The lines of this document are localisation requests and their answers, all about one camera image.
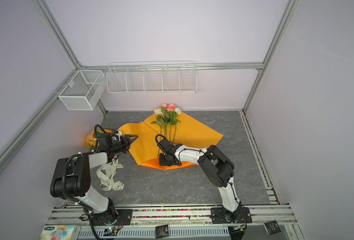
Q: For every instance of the black box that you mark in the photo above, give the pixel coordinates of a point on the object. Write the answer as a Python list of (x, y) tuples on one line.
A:
[(162, 231), (272, 227)]

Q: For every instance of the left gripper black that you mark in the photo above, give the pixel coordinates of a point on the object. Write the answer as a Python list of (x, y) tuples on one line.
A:
[(127, 143)]

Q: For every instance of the orange wrapping paper sheet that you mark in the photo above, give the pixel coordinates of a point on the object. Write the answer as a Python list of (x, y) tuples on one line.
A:
[(188, 131)]

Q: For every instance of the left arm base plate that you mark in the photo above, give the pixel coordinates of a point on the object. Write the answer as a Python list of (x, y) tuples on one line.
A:
[(121, 217)]

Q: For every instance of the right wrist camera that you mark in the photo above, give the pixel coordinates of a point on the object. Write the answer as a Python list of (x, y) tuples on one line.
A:
[(166, 146)]

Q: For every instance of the cream fake rose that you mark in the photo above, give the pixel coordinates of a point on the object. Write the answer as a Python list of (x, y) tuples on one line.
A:
[(160, 119)]

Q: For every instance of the white fake rose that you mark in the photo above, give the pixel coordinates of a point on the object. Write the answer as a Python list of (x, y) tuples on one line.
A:
[(176, 112)]

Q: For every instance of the white wire wall shelf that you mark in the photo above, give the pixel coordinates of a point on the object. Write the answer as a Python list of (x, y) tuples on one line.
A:
[(152, 77)]

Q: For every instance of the yellow snack bag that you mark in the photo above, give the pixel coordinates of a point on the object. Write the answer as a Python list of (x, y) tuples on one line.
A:
[(90, 139)]

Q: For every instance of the aluminium front rail frame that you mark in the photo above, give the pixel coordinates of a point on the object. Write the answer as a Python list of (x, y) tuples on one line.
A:
[(180, 215)]

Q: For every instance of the tissue pack with elephant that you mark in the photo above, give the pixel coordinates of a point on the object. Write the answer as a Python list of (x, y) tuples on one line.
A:
[(60, 232)]

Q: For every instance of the black box centre front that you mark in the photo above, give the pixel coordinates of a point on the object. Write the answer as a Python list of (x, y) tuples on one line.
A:
[(162, 231)]

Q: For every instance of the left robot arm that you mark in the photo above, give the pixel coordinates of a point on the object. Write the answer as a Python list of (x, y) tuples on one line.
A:
[(72, 176)]

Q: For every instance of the white mesh box basket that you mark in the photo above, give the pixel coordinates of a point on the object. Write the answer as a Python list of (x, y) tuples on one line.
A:
[(84, 90)]

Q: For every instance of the dark pink fake rose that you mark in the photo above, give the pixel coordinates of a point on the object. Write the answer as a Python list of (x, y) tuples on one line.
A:
[(172, 115)]

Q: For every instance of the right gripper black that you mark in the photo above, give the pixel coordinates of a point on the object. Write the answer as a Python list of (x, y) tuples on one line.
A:
[(161, 161)]

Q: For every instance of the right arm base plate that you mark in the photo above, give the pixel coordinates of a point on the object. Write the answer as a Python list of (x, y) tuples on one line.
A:
[(222, 215)]

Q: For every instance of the white slotted cable duct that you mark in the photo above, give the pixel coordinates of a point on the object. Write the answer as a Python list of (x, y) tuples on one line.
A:
[(172, 233)]

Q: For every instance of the black box right front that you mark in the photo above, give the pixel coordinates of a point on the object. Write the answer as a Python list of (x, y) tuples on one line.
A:
[(272, 227)]

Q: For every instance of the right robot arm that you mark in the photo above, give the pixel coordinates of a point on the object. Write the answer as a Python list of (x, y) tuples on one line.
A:
[(217, 167)]

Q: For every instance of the white ribbon gold lettering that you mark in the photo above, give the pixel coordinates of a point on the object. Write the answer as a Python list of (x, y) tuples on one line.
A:
[(106, 174)]

